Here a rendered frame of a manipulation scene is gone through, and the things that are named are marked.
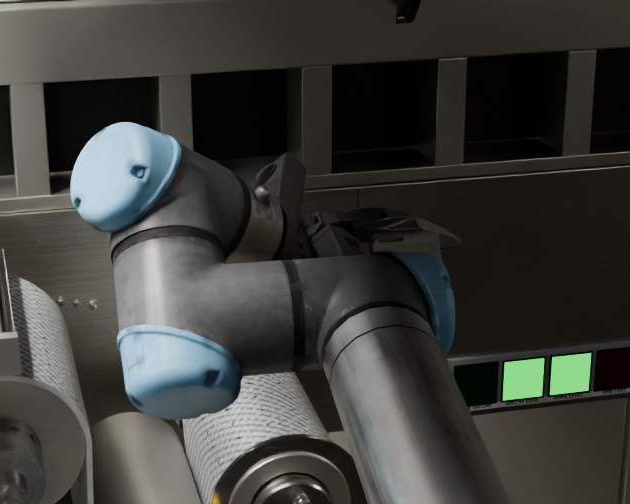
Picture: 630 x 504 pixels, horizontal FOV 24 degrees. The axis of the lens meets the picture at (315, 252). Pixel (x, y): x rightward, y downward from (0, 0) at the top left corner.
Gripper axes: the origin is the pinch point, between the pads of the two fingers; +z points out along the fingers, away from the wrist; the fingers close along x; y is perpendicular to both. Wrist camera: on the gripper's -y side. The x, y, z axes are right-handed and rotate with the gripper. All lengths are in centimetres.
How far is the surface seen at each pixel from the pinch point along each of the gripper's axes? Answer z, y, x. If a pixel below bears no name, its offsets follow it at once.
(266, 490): 4.0, 6.6, -20.9
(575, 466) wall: 187, -58, -58
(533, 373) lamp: 52, -12, -10
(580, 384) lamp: 57, -11, -7
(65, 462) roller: -9.9, 0.6, -30.8
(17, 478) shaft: -17.8, 4.6, -29.5
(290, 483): 4.6, 7.1, -18.7
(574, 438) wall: 183, -62, -54
